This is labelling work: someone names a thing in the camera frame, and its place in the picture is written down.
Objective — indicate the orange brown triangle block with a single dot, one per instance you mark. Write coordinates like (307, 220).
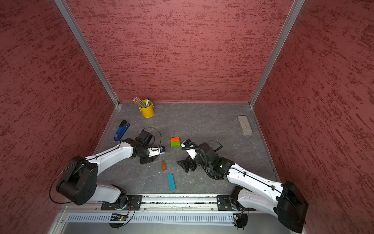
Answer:
(163, 166)

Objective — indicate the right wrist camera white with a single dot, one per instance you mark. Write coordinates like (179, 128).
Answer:
(190, 146)

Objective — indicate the blue stapler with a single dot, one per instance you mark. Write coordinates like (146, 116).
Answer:
(124, 125)

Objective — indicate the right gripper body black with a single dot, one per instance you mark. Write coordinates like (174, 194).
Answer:
(199, 161)

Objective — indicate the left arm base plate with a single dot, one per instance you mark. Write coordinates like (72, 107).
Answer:
(135, 202)

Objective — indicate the right aluminium corner post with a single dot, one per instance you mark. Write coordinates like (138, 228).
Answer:
(288, 24)

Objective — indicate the green rectangular block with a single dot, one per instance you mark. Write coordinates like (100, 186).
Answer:
(175, 144)

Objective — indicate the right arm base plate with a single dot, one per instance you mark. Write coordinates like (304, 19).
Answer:
(227, 203)

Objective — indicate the orange rectangular block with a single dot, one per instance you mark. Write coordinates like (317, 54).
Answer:
(175, 139)

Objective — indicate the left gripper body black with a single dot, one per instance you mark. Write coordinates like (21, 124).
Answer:
(144, 158)

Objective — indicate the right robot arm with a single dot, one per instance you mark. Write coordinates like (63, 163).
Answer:
(282, 200)

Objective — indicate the aluminium corner post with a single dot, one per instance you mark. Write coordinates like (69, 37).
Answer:
(73, 25)
(288, 24)

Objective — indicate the pencils in cup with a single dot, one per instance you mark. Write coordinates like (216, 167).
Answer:
(139, 102)

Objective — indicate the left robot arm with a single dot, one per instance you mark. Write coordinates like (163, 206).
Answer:
(78, 182)

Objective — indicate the green white marker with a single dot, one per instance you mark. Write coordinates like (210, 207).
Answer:
(148, 102)

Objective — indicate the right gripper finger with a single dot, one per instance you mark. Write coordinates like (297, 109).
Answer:
(192, 166)
(184, 164)

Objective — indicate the left aluminium corner post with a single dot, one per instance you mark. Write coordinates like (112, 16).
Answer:
(73, 25)

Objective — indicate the teal long block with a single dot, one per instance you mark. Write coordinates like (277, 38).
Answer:
(171, 182)

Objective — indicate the yellow pencil cup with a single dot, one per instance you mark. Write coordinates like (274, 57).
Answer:
(147, 112)

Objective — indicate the aluminium mounting rail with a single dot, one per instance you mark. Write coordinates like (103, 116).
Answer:
(199, 203)

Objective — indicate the white slotted cable duct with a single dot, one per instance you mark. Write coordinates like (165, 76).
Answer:
(162, 218)

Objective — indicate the grey eraser block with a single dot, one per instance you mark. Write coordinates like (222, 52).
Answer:
(245, 125)

